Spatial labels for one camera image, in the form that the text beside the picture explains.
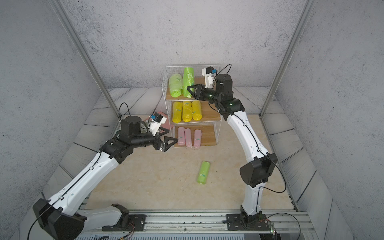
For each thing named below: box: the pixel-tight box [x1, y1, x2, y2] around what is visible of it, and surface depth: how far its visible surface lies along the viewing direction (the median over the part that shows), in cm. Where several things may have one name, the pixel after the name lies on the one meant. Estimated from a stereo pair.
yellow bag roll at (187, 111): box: [182, 100, 193, 122], surface depth 86 cm
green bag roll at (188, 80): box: [183, 67, 195, 99], surface depth 70 cm
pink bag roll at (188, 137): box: [184, 128, 193, 148], surface depth 106 cm
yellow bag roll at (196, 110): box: [192, 100, 202, 121], surface depth 86 cm
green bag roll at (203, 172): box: [197, 161, 211, 185], surface depth 89 cm
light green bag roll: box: [168, 73, 183, 98], surface depth 74 cm
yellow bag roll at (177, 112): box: [172, 101, 183, 124], surface depth 87 cm
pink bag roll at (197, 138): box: [193, 129, 202, 148], surface depth 103 cm
